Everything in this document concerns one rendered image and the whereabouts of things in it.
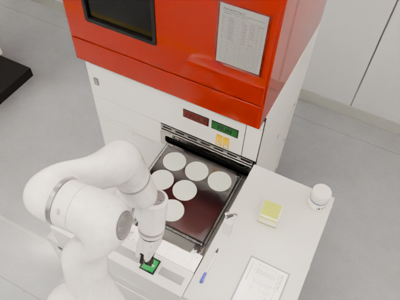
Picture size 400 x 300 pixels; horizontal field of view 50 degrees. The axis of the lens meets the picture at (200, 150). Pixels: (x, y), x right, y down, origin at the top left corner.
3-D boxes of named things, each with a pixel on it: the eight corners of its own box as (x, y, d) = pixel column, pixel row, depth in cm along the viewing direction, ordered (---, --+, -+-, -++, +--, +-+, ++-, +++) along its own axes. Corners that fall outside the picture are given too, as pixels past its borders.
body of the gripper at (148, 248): (149, 213, 138) (147, 235, 145) (132, 236, 131) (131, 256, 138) (169, 223, 136) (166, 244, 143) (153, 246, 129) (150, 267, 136)
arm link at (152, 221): (130, 225, 131) (154, 240, 128) (131, 197, 122) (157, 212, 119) (146, 209, 136) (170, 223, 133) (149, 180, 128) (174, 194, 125)
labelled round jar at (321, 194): (310, 193, 168) (316, 180, 160) (327, 201, 166) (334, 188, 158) (304, 208, 164) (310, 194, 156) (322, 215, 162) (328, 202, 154)
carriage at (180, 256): (121, 221, 170) (120, 218, 168) (202, 262, 161) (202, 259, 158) (109, 237, 166) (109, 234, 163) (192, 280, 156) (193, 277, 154)
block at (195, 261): (194, 255, 159) (194, 252, 157) (202, 259, 158) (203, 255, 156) (184, 273, 155) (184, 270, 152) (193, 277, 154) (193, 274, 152)
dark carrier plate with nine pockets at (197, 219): (169, 146, 189) (169, 145, 189) (239, 176, 180) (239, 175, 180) (126, 205, 170) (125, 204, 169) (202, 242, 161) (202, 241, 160)
